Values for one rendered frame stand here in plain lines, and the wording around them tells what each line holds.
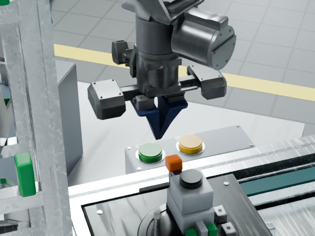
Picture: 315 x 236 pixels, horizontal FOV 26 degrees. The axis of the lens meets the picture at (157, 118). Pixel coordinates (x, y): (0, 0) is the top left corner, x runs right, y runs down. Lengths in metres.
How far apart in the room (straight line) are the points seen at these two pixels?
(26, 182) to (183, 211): 0.38
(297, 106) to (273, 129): 1.61
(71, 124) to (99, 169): 0.11
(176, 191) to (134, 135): 0.47
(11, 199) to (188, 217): 0.38
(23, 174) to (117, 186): 0.56
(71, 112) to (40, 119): 0.71
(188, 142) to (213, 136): 0.05
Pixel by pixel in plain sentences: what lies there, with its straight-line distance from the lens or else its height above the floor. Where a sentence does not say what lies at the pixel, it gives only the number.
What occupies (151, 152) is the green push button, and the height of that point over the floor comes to 0.97.
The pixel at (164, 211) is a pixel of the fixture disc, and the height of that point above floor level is 0.99.
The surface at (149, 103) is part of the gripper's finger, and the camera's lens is 0.93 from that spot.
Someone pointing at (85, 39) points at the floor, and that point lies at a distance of 3.43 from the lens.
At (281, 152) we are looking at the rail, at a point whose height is 0.95.
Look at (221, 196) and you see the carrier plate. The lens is 1.03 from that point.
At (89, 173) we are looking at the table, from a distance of 1.25.
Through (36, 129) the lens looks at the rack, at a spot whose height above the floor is 1.37.
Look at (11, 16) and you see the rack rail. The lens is 0.45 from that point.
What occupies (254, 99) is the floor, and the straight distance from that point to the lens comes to 2.99.
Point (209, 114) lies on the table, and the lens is 1.39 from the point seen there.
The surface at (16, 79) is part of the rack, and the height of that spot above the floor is 1.31.
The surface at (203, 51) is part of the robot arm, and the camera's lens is 0.83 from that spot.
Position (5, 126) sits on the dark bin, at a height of 1.25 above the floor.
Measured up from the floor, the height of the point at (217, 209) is 1.00.
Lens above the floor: 1.66
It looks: 36 degrees down
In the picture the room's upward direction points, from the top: straight up
